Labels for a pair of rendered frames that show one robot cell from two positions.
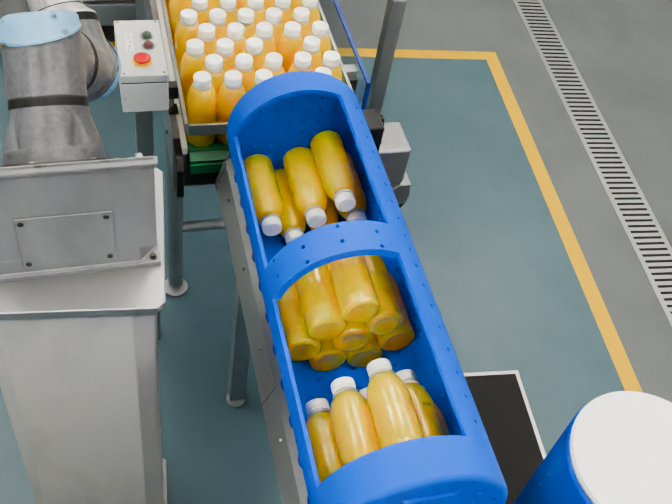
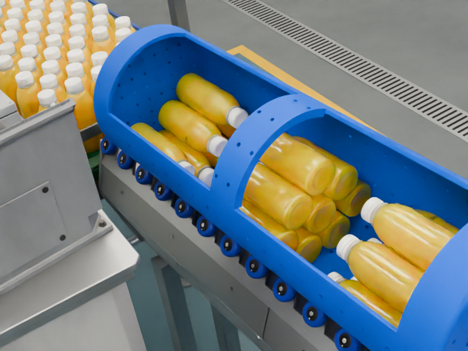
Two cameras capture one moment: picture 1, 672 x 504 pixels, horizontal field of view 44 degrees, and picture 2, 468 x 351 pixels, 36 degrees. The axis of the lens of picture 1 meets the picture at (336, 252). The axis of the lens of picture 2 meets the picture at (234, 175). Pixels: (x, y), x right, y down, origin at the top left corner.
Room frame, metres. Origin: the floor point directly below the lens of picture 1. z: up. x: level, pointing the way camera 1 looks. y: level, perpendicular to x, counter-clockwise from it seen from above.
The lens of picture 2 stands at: (0.00, 0.24, 1.88)
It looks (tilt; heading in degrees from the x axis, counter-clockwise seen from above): 38 degrees down; 350
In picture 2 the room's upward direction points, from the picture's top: 8 degrees counter-clockwise
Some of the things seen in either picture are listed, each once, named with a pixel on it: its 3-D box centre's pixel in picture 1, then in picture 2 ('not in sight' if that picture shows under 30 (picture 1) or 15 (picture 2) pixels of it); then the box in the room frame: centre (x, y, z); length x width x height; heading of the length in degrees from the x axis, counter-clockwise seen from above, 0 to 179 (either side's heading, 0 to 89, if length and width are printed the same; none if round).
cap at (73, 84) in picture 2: (233, 78); (73, 84); (1.47, 0.30, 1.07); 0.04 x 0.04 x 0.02
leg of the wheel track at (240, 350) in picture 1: (241, 340); (183, 338); (1.31, 0.20, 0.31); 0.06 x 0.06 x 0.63; 23
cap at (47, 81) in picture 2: (213, 62); (48, 81); (1.51, 0.36, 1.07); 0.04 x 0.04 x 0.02
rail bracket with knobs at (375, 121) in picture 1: (361, 135); not in sight; (1.51, 0.00, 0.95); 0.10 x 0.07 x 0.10; 113
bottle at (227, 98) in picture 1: (231, 109); (83, 117); (1.47, 0.30, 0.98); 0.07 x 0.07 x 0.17
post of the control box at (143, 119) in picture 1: (148, 229); not in sight; (1.48, 0.51, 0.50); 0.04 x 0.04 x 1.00; 23
